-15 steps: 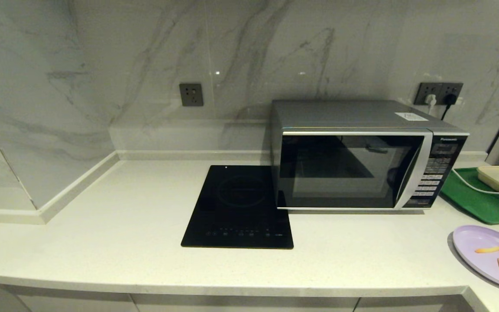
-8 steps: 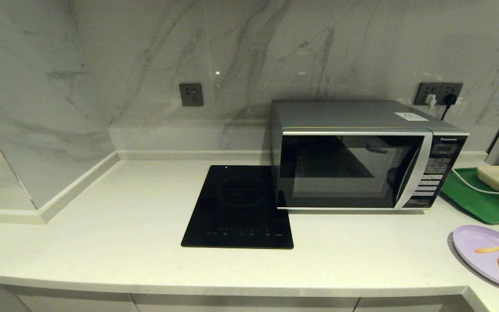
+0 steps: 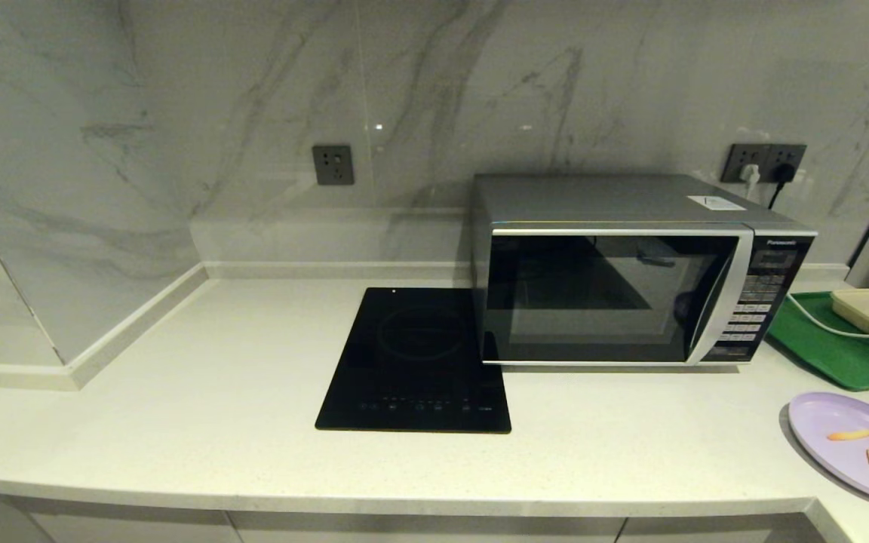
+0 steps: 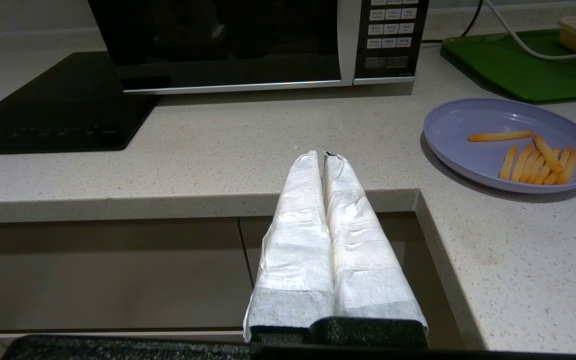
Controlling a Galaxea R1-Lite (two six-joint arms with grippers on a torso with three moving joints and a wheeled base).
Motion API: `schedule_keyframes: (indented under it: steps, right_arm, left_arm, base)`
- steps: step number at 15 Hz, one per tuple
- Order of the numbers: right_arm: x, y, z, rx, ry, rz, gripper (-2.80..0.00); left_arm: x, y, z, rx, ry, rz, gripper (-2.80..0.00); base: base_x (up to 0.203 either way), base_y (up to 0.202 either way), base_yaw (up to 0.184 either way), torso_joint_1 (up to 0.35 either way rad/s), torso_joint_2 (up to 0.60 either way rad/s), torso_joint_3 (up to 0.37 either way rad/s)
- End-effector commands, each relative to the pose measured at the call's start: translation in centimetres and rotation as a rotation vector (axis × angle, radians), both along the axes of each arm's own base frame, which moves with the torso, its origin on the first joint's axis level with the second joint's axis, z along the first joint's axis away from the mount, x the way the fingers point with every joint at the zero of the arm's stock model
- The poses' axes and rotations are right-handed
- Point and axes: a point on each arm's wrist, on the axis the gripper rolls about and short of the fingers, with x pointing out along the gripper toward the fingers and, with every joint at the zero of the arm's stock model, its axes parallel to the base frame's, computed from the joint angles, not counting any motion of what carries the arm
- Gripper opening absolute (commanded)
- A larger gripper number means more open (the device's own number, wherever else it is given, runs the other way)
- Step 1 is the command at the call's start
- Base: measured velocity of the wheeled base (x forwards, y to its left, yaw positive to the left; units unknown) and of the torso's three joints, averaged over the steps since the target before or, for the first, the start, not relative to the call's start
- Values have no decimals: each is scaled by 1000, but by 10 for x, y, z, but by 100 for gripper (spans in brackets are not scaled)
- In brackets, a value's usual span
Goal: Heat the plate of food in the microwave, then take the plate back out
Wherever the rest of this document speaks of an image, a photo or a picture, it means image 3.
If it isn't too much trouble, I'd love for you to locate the black glass microwave door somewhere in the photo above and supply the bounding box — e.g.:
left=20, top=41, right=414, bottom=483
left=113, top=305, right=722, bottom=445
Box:
left=482, top=226, right=757, bottom=367

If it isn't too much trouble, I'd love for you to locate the purple plate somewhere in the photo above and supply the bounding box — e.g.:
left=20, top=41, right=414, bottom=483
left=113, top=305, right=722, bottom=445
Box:
left=788, top=391, right=869, bottom=506

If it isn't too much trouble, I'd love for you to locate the silver microwave oven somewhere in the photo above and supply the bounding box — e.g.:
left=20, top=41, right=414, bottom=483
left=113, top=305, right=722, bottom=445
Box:
left=468, top=173, right=818, bottom=370

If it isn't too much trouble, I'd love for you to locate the white paper sheet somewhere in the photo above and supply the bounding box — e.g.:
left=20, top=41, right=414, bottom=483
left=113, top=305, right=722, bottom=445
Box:
left=687, top=195, right=748, bottom=211

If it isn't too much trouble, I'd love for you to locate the black induction cooktop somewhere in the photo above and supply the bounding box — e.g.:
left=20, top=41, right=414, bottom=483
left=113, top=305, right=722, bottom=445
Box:
left=314, top=287, right=513, bottom=435

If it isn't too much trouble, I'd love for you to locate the green tray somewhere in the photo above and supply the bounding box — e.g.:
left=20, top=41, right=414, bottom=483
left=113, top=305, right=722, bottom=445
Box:
left=766, top=292, right=869, bottom=391

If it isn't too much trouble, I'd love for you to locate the grey single wall socket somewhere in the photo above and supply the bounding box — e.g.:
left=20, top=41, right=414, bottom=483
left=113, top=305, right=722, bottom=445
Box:
left=312, top=144, right=355, bottom=186

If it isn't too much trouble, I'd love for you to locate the grey double wall socket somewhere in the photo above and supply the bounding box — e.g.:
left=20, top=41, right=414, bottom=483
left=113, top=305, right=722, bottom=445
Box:
left=721, top=143, right=808, bottom=184

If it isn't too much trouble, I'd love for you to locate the white power cable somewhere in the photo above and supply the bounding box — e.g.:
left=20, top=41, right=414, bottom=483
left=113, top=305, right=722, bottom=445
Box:
left=787, top=294, right=869, bottom=376

